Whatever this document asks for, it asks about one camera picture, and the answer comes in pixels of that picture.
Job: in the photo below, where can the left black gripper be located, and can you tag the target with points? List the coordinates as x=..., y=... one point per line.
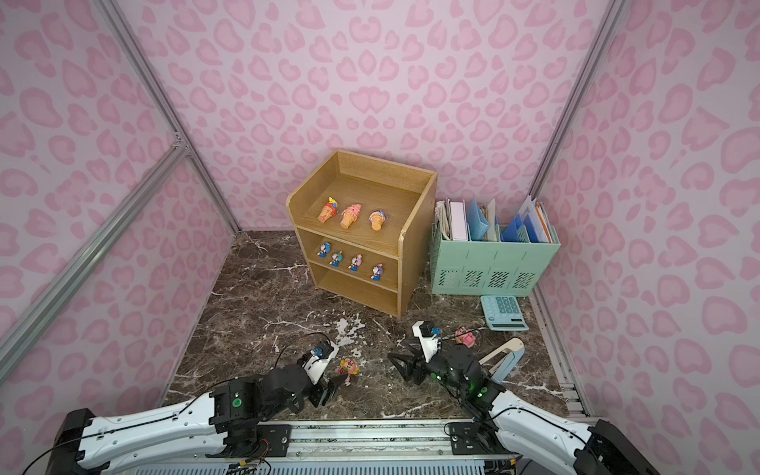
x=324, y=389

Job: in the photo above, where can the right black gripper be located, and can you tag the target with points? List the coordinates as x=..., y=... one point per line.
x=424, y=363

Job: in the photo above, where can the pink round toy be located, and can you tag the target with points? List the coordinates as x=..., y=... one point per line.
x=465, y=337

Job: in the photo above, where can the small teal figure toy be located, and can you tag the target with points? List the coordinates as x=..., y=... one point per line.
x=336, y=259

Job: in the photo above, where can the small blue figure toy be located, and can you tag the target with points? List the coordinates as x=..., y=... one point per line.
x=324, y=249

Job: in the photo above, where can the pink ice cream cone toy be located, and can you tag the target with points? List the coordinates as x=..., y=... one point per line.
x=350, y=215

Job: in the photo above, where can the wooden three-tier shelf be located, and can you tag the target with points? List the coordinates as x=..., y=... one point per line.
x=406, y=194

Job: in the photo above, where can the sprinkled ice cream cone toy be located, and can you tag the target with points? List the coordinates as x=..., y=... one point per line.
x=329, y=210

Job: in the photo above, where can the small purple figure toy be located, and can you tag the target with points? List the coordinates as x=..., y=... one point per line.
x=377, y=272

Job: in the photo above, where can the blue pink pig figure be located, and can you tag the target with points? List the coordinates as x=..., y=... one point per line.
x=356, y=262

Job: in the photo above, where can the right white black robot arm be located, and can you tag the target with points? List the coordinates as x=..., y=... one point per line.
x=503, y=421

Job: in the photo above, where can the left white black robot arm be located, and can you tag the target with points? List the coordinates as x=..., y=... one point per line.
x=234, y=420

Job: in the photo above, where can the white blue stapler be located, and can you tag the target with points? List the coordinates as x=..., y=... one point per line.
x=499, y=363

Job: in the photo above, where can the mint green calculator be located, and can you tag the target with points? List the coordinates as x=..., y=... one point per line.
x=503, y=314

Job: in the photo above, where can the mint green file organizer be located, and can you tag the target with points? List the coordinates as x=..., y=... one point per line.
x=487, y=268

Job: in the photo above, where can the papers and folders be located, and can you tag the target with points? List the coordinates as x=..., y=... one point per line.
x=457, y=220

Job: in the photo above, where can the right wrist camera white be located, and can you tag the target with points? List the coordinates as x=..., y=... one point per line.
x=429, y=336

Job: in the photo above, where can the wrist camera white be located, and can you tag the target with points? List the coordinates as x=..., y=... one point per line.
x=318, y=359
x=429, y=336

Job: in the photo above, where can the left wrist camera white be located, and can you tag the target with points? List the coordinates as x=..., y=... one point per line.
x=318, y=359

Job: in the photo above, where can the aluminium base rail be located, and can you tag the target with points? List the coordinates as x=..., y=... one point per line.
x=398, y=447

